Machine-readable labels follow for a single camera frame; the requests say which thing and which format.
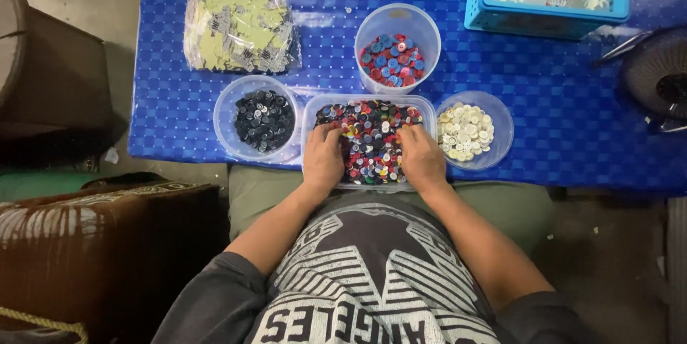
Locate person's right hand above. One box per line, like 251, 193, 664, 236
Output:
396, 125, 449, 194

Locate person's left hand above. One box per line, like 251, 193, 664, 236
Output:
303, 124, 346, 195

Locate clear rectangular plastic container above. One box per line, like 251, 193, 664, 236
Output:
300, 94, 438, 193

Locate pile of black buttons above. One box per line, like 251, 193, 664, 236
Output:
233, 89, 296, 154

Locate pile of red blue buttons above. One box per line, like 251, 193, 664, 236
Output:
359, 33, 426, 88

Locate clear bag of yellow tags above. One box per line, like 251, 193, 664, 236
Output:
183, 0, 302, 76

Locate tall clear round plastic tub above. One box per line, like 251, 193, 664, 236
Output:
354, 3, 442, 96

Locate grey printed t-shirt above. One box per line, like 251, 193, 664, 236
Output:
152, 193, 594, 344

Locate olive green trousers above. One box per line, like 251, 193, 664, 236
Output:
228, 165, 556, 259

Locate black electric fan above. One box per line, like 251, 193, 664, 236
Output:
591, 24, 687, 135

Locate pile of mixed colour buttons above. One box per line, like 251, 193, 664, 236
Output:
314, 100, 425, 186

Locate green cloth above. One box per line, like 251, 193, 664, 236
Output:
0, 171, 105, 203

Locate beige rope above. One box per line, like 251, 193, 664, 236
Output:
0, 306, 90, 344

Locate clear round shallow plastic bowl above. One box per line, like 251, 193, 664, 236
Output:
435, 90, 515, 171
213, 75, 303, 165

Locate pile of white cream buttons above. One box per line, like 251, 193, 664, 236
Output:
437, 101, 496, 163

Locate blue checkered tablecloth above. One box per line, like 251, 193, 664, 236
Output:
128, 0, 687, 197

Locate dark brown furniture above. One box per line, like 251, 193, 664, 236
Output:
0, 0, 117, 169

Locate brown patterned cushion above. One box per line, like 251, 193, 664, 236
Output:
0, 180, 222, 344

